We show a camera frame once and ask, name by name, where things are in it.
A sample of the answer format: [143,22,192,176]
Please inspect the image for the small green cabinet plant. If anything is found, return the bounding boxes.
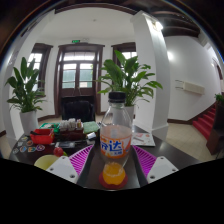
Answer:
[214,93,224,106]

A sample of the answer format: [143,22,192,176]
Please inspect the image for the white printed booklet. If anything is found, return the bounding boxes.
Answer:
[131,132,157,148]

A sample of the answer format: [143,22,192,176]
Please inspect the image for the green box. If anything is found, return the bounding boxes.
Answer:
[39,122,61,131]

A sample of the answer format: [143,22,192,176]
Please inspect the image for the red plastic basket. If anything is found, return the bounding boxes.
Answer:
[29,128,55,145]

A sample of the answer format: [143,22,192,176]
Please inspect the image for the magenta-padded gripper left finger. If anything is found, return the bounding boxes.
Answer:
[46,143,102,187]

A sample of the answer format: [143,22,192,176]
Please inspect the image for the clear orange soda bottle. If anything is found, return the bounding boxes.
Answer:
[99,91,134,186]

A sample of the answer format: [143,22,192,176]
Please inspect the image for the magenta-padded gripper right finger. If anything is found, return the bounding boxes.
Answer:
[131,144,179,187]

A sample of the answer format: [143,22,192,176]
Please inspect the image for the small black flat device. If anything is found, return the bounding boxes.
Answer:
[54,140,76,150]

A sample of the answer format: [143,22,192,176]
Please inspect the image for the green folded cloth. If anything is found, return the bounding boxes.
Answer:
[82,120,101,135]

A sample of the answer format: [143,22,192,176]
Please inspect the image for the tray of small white cups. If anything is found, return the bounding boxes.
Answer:
[59,118,85,133]

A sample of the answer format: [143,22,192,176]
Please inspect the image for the dark wooden glazed door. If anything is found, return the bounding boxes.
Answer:
[54,43,105,116]

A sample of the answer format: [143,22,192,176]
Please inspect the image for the small red ball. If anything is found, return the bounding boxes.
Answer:
[53,147,65,158]

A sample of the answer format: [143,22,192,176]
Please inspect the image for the red carpeted staircase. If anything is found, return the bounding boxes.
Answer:
[191,104,218,141]

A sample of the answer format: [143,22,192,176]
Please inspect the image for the potted plant in white pot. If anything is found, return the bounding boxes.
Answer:
[4,56,47,135]
[95,49,164,124]

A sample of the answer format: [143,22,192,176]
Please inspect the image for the pale yellow cup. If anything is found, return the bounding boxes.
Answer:
[33,154,61,171]

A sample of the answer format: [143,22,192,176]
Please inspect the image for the white wall heater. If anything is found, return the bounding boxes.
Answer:
[174,79,206,96]

